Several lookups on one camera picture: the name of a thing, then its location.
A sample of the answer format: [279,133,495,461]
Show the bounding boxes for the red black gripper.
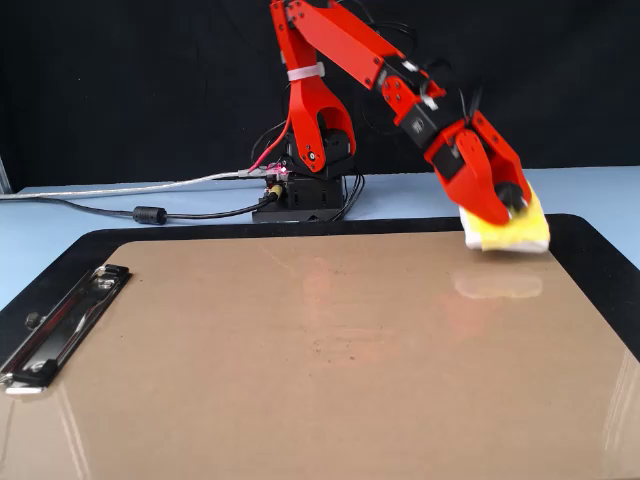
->
[422,109,527,225]

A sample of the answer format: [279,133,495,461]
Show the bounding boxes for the yellow white sponge with knob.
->
[458,180,552,256]

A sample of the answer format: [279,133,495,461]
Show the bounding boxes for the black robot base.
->
[251,169,352,224]

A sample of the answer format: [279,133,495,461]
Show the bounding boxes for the black rubber mat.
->
[0,213,640,362]

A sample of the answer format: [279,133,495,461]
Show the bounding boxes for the controller board with pink LED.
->
[262,160,295,184]

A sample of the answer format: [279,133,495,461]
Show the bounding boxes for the brown glossy clipboard board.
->
[0,228,640,480]

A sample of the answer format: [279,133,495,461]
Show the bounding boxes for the black backdrop cloth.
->
[0,0,640,194]

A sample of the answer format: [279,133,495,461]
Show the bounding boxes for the black metal clipboard clip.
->
[0,263,134,397]

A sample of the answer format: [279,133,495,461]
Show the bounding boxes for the black wires beside base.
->
[331,169,367,222]

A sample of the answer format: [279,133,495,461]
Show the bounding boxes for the black servo wire bundle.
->
[344,0,419,137]

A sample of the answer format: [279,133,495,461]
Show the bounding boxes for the white cable tie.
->
[286,62,326,82]

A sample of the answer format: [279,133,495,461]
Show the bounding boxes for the red pink wire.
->
[248,110,295,174]

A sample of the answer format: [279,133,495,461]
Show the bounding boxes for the black power cable with ferrite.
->
[35,185,284,227]

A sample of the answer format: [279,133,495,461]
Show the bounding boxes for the silver braided USB cable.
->
[0,167,269,202]

